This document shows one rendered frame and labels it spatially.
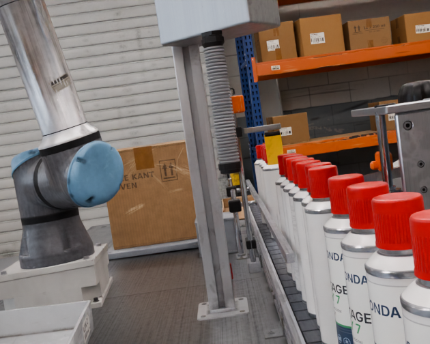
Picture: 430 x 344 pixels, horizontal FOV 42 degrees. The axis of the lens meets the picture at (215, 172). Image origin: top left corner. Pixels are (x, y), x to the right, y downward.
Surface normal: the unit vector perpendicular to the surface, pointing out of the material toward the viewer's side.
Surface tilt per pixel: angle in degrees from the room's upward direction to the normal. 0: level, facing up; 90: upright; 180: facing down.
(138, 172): 90
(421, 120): 90
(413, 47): 90
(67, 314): 90
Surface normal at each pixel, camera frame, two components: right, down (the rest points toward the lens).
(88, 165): 0.76, 0.03
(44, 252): -0.11, -0.25
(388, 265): -0.56, -0.59
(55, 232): 0.33, -0.33
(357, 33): 0.07, 0.07
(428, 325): -0.75, 0.16
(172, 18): -0.57, 0.14
